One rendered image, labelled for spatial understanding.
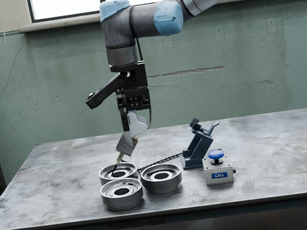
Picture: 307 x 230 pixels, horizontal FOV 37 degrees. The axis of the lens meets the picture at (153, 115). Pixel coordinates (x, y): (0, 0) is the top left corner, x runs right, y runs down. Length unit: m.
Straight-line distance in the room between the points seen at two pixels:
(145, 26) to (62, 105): 1.86
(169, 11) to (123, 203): 0.46
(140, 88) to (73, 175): 0.39
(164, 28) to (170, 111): 1.80
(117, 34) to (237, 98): 1.83
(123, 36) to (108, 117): 1.79
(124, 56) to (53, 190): 0.45
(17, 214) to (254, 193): 0.60
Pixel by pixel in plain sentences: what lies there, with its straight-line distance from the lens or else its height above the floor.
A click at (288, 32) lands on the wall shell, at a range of 2.83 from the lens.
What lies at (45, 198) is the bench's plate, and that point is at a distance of 1.28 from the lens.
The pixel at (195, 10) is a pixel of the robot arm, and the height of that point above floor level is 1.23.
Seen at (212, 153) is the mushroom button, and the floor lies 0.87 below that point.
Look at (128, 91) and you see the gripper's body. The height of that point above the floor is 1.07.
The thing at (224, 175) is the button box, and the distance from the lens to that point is 1.18.
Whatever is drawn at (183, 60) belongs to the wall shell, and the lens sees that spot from 2.75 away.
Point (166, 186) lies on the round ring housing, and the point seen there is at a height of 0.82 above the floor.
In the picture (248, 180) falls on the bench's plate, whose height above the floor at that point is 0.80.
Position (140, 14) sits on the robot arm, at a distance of 1.06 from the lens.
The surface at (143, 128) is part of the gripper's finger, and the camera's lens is 1.15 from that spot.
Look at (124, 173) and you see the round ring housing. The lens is 1.27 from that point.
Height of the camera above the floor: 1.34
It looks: 17 degrees down
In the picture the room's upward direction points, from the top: 9 degrees counter-clockwise
